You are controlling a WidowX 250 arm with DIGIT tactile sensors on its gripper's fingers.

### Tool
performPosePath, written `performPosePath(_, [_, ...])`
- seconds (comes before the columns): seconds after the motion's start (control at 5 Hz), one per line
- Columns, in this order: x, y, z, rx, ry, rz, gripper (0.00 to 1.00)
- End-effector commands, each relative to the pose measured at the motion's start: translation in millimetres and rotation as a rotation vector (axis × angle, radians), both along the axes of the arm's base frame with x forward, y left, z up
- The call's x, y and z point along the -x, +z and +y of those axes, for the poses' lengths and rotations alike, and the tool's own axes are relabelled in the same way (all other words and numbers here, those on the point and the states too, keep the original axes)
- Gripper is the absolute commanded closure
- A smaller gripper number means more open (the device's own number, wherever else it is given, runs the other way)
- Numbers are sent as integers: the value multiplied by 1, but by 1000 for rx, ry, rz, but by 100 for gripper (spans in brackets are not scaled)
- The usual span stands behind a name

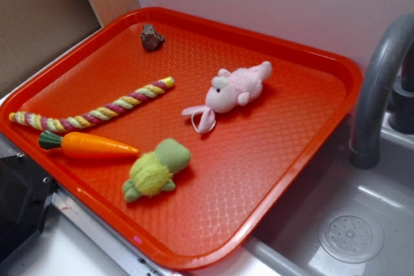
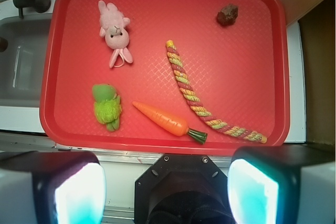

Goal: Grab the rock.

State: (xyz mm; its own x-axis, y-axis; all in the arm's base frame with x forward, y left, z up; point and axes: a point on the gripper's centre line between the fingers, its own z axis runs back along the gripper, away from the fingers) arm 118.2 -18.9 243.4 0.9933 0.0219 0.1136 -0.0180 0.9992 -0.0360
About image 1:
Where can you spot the dark brown rock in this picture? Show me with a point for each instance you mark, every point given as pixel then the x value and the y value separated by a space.
pixel 151 40

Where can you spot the pink plush bunny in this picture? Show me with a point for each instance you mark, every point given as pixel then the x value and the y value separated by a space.
pixel 228 91

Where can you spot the grey toy faucet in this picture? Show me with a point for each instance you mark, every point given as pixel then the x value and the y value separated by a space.
pixel 388 81

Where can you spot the striped rope toy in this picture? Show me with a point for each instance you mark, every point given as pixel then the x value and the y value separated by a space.
pixel 96 116

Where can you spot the orange toy carrot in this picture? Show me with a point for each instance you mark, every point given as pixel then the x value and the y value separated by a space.
pixel 81 145

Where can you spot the brown cardboard panel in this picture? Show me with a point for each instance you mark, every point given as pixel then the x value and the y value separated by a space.
pixel 35 32

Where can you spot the black device corner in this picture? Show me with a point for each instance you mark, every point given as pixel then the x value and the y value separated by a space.
pixel 26 194

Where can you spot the grey toy sink basin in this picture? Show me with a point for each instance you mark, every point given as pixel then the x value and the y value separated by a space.
pixel 335 219

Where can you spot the green plush turtle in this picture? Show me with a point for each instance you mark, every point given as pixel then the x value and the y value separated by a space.
pixel 153 172

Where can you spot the orange plastic tray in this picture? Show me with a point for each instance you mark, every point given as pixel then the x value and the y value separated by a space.
pixel 237 171

